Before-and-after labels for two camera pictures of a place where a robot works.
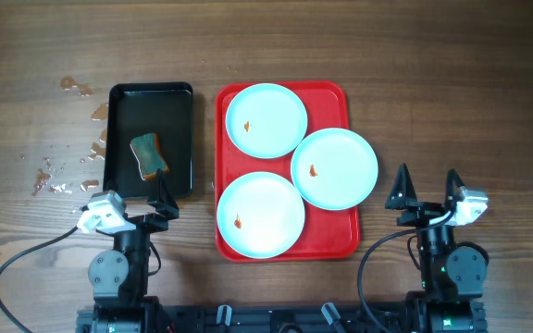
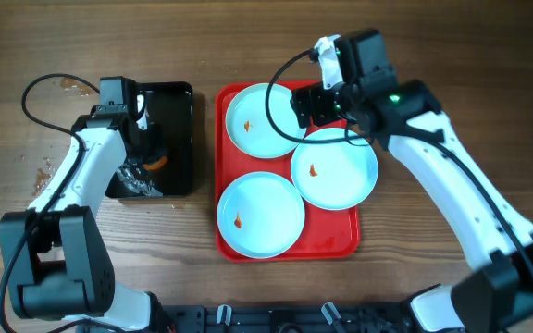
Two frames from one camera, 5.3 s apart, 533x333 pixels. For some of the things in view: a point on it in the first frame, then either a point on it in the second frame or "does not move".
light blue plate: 261,215 does not move
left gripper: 164,205 → 154,136
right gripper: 420,211 → 320,112
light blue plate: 266,120 does not move
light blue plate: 334,168 does not move
